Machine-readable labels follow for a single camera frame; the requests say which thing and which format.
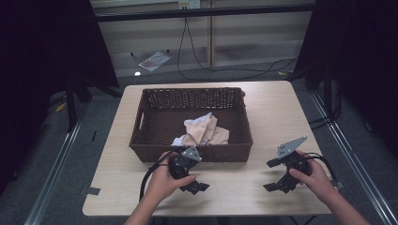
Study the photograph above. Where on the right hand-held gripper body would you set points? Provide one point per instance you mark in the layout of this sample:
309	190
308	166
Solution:
292	161

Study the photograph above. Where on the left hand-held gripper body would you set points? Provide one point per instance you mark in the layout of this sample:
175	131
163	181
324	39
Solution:
182	164

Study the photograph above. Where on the beige cloth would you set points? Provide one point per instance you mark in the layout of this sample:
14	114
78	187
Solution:
205	129

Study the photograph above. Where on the brown wicker basket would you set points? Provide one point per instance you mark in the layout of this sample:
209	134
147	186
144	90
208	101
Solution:
162	118

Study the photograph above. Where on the person's left hand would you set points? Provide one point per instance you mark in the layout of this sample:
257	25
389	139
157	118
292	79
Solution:
161	182

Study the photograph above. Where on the person's right hand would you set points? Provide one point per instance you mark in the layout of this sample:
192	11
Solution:
317	181

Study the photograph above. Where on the grey tape strip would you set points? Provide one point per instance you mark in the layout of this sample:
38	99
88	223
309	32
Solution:
338	184
92	190

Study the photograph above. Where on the clear plastic bag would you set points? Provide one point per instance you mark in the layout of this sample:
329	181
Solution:
155	61

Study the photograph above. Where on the black curtain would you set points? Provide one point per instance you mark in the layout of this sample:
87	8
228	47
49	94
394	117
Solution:
47	62
359	62

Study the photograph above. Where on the black metal stand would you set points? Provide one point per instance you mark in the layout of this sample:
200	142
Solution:
71	106

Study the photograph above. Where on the yellow tape piece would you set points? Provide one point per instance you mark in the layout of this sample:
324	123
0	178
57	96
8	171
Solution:
61	107

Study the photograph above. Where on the metal floor rail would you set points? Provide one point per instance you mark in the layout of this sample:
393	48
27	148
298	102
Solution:
51	178
353	162

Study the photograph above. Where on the black horizontal rail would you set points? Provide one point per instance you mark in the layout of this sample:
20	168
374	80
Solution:
203	12

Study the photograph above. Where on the white wall outlet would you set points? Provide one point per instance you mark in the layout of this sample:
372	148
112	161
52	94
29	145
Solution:
189	3

